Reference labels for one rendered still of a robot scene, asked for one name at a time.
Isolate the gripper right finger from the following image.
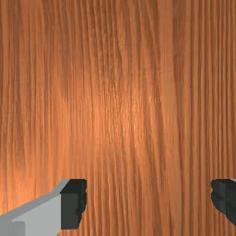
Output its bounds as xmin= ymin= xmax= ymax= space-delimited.
xmin=210 ymin=178 xmax=236 ymax=228

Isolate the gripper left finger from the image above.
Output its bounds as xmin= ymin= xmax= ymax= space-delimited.
xmin=0 ymin=178 xmax=88 ymax=236

